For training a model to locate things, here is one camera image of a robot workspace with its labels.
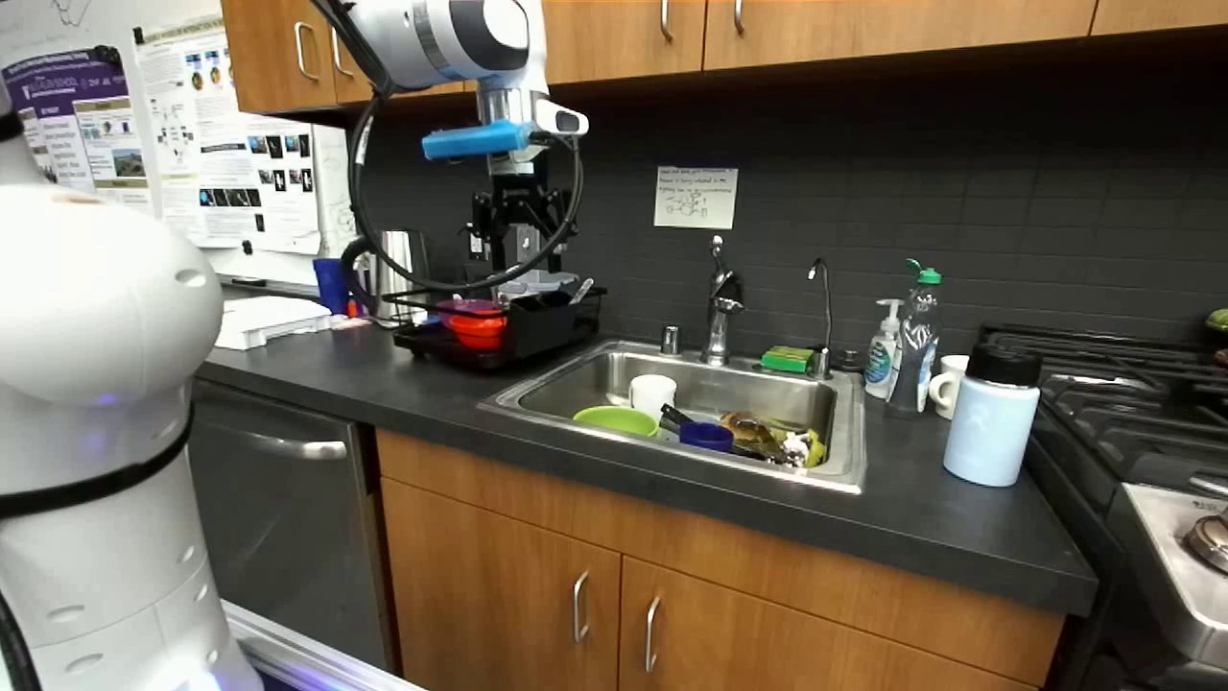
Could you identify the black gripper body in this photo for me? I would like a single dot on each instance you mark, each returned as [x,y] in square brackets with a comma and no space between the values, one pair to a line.
[521,225]

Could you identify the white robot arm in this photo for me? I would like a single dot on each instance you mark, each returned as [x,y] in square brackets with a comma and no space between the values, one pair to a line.
[104,316]

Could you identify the black dish rack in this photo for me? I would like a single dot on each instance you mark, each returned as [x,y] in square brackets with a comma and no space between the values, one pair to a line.
[533,329]

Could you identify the red bowl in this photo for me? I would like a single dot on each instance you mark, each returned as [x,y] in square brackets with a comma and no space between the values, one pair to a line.
[476,324]

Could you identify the steel electric kettle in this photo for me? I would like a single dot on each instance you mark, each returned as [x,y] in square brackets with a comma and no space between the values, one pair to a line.
[379,274]

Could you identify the blue plastic cup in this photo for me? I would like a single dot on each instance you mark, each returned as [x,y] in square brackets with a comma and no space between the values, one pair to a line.
[331,285]

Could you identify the stainless steel sink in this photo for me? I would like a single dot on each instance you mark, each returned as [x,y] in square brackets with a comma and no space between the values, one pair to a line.
[783,427]

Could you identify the chrome faucet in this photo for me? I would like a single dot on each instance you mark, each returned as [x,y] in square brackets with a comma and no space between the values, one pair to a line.
[728,297]

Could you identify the white cup in sink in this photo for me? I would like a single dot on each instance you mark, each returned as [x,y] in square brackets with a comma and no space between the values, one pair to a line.
[651,393]

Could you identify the green plate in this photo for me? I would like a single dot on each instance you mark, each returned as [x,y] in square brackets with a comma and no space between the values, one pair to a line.
[619,421]

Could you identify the white paper box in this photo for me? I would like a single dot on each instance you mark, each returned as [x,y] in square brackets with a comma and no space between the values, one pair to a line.
[254,318]

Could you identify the small chrome tap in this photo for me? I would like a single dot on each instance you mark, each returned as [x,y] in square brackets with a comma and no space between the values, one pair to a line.
[820,278]

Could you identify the green sponge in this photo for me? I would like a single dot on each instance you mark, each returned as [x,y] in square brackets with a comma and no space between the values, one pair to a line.
[788,362]

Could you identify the stainless steel dishwasher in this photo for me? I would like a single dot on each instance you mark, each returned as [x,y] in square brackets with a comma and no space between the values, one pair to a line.
[289,521]

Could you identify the clear soap dispenser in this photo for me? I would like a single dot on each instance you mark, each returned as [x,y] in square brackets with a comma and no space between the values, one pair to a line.
[884,353]

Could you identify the green cap dish soap bottle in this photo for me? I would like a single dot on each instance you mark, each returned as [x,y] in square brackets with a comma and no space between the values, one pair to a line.
[918,339]

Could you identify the white mug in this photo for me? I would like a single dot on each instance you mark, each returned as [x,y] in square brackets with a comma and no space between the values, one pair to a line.
[946,384]

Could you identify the black gas stove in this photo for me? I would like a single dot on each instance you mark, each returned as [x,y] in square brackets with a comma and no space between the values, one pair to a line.
[1131,445]

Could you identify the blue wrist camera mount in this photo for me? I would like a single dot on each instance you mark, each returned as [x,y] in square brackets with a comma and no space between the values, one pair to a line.
[472,138]

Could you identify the white wall note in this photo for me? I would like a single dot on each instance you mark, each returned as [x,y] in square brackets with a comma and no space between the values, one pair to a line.
[696,197]

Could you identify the wall posters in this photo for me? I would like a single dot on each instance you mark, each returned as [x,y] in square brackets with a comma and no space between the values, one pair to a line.
[153,125]

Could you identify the aluminium rail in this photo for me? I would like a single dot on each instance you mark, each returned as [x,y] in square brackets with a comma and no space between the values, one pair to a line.
[295,663]

